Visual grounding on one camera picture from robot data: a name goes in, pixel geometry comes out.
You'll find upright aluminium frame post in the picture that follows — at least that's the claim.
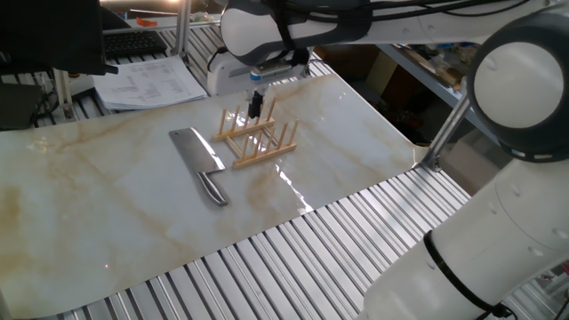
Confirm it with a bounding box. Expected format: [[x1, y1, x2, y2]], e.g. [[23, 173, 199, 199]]
[[174, 0, 193, 59]]

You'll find black computer keyboard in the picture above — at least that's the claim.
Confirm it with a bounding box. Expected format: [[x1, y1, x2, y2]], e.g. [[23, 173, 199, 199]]
[[102, 29, 169, 60]]

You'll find diagonal aluminium brace post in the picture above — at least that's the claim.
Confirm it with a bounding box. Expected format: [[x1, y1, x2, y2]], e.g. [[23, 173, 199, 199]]
[[420, 93, 473, 173]]

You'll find grey metal shelf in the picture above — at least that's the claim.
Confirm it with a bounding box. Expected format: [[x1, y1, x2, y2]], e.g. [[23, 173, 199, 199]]
[[377, 43, 499, 143]]

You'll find steel cleaver knife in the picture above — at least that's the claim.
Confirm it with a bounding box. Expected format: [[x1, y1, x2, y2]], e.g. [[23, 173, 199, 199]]
[[168, 127, 229, 208]]

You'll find wooden peg knife rack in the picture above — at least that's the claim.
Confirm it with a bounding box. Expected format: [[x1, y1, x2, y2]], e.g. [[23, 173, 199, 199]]
[[211, 96, 299, 171]]

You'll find black strap on arm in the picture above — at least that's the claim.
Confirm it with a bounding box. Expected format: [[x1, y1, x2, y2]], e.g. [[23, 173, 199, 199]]
[[422, 230, 512, 319]]

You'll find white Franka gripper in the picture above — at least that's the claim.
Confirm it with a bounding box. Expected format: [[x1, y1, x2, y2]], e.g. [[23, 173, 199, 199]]
[[206, 49, 313, 119]]

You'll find black computer monitor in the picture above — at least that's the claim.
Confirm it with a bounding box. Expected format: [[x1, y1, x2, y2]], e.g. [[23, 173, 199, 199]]
[[0, 0, 119, 76]]

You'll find slotted aluminium monitor stand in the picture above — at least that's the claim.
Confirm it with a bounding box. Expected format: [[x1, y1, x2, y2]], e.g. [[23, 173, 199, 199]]
[[52, 68, 76, 121]]

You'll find black flat case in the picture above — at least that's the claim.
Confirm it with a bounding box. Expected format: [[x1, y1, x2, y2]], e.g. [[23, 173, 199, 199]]
[[0, 82, 44, 132]]

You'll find stack of printed papers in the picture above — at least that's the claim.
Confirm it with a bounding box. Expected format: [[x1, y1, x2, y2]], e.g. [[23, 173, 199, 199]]
[[92, 55, 209, 112]]

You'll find marble pattern table mat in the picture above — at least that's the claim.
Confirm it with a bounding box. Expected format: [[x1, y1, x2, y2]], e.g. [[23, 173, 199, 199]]
[[0, 73, 429, 320]]

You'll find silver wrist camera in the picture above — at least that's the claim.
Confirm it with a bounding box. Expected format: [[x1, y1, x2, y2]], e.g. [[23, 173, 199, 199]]
[[249, 60, 310, 82]]

